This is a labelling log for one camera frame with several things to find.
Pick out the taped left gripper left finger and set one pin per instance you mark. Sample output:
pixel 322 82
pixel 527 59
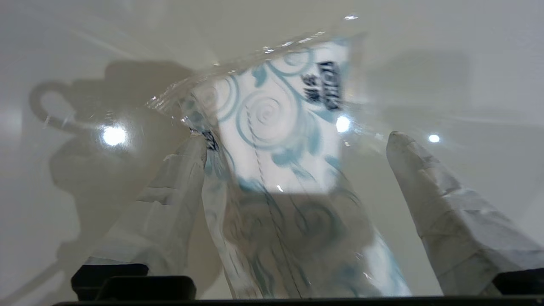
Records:
pixel 161 212

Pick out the blue patterned tissue pack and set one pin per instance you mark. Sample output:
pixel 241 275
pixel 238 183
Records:
pixel 276 127

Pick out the white glossy cabinet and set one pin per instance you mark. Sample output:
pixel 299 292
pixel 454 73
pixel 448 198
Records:
pixel 467 42

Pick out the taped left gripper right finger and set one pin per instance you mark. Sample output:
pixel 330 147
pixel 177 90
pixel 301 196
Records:
pixel 459 229

